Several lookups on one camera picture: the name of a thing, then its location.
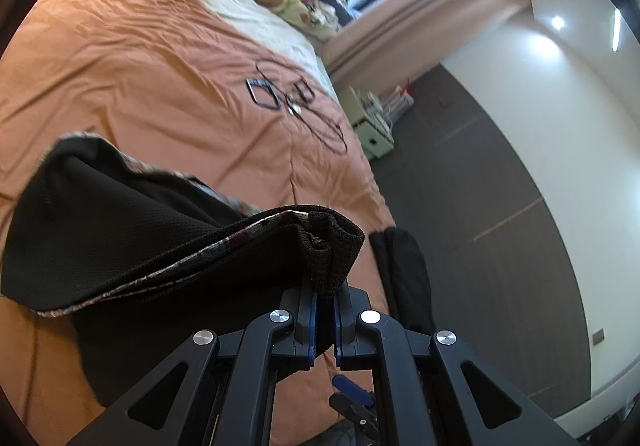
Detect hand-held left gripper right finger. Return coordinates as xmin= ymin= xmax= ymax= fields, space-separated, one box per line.
xmin=332 ymin=286 xmax=581 ymax=446

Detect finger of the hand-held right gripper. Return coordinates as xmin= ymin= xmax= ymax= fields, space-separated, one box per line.
xmin=329 ymin=393 xmax=380 ymax=442
xmin=332 ymin=374 xmax=376 ymax=407

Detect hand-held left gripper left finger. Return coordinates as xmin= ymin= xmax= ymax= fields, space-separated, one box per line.
xmin=67 ymin=287 xmax=318 ymax=446

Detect black pants patterned lining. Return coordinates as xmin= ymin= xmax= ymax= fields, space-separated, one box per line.
xmin=0 ymin=133 xmax=366 ymax=407

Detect plain black pants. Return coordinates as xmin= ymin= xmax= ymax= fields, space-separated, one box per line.
xmin=369 ymin=227 xmax=437 ymax=334

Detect cream nightstand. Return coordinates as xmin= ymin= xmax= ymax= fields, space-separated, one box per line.
xmin=347 ymin=86 xmax=396 ymax=159

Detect striped paper bag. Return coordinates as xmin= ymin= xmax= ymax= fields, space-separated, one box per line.
xmin=385 ymin=76 xmax=416 ymax=110

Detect beige curtain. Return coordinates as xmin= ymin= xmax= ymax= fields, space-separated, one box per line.
xmin=320 ymin=0 xmax=531 ymax=87

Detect thin black cable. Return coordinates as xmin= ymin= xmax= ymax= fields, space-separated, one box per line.
xmin=255 ymin=59 xmax=348 ymax=154

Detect black rectangular frame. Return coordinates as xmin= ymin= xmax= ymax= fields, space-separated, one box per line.
xmin=245 ymin=78 xmax=281 ymax=110
xmin=290 ymin=76 xmax=316 ymax=103

